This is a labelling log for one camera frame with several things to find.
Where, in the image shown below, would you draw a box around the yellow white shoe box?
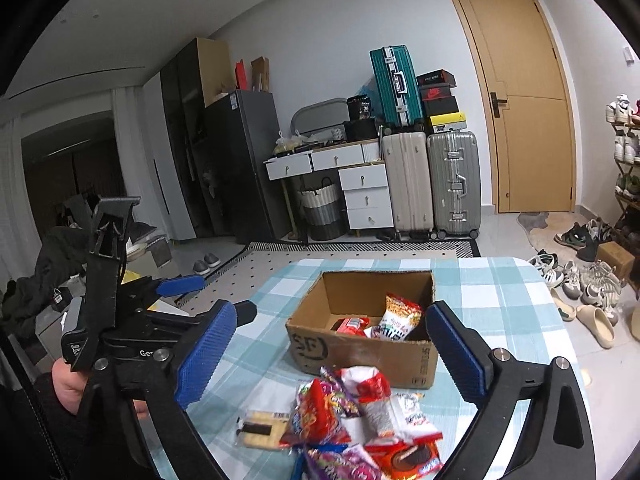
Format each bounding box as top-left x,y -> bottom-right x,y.
429,113 -> 469,134

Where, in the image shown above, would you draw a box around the small red snack packet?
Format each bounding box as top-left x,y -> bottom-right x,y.
334,316 -> 372,338

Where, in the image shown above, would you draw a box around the white colourful-print snack packet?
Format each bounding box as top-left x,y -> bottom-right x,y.
390,392 -> 432,442

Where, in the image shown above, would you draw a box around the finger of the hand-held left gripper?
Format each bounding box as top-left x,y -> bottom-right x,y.
169,300 -> 259,341
152,274 -> 206,301

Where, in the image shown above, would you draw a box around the white curtain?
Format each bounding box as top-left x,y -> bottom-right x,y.
109,85 -> 162,227

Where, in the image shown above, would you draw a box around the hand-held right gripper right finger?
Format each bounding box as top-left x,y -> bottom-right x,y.
425,301 -> 598,480

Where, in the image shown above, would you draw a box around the brown cardboard box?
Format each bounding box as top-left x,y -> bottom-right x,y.
286,270 -> 440,390

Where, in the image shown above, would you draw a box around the black shoe box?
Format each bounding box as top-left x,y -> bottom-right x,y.
416,71 -> 457,87
422,99 -> 460,117

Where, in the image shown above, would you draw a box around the purple snack packet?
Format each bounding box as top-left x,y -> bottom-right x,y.
304,444 -> 382,480

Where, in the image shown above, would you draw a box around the orange cookie packet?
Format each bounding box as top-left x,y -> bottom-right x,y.
364,432 -> 444,480

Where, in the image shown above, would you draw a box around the teal suitcase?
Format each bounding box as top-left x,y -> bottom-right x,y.
370,46 -> 426,129

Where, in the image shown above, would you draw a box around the beige suitcase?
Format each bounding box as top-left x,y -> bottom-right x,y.
381,127 -> 435,241

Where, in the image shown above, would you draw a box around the beige grey door mat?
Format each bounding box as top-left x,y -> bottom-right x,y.
517,211 -> 601,252

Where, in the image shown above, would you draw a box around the scattered shoes pile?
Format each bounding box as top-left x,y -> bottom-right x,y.
527,217 -> 627,351

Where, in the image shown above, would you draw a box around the silver suitcase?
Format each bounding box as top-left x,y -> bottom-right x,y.
426,130 -> 482,240

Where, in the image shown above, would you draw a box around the brown paper bag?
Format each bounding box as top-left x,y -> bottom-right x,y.
250,56 -> 271,94

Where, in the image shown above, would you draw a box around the white desk with drawers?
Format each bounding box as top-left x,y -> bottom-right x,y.
264,141 -> 396,234

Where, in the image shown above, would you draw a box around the tall dark wardrobe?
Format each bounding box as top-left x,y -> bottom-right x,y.
160,37 -> 234,239

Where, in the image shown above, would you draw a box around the person's left forearm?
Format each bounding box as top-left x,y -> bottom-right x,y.
0,385 -> 136,480

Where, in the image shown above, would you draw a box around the plastic bag yellow contents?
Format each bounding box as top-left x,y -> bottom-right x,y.
273,131 -> 302,157

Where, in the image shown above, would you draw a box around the white orange-topped snack packet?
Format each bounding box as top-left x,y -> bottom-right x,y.
376,294 -> 424,344

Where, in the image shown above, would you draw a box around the small brown carton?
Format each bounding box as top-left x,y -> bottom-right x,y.
597,241 -> 636,279

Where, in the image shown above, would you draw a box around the black box white print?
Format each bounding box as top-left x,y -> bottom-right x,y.
346,95 -> 377,121

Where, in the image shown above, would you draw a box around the dark clothes heap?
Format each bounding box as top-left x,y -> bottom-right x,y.
0,225 -> 93,342

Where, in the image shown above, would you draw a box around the grey framed mirror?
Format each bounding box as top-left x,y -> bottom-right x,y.
291,99 -> 351,137

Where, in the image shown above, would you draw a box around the wooden shoe rack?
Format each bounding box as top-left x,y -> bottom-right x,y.
611,92 -> 640,292

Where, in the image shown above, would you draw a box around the black bag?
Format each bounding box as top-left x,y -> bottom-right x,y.
344,120 -> 381,144

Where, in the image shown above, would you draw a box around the white and red snack packet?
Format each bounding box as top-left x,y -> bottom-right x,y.
340,366 -> 397,439

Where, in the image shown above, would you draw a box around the clear cracker packet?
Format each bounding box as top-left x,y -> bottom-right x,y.
235,409 -> 292,454

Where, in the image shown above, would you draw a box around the rows of sneakers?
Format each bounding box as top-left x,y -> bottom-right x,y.
606,92 -> 640,202

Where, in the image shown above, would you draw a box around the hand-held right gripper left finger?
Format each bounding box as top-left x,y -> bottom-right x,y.
75,301 -> 238,480

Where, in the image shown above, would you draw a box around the person's left hand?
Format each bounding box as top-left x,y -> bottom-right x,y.
51,359 -> 152,422

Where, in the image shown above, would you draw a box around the black white patterned rug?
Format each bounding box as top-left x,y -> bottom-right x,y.
175,240 -> 482,308

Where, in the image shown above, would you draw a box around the wooden door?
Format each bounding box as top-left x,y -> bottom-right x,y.
446,0 -> 579,214

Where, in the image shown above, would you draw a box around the striped laundry basket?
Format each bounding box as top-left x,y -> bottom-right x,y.
299,177 -> 349,242

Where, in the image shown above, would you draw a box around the dark grey refrigerator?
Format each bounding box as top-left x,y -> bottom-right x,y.
202,90 -> 294,245

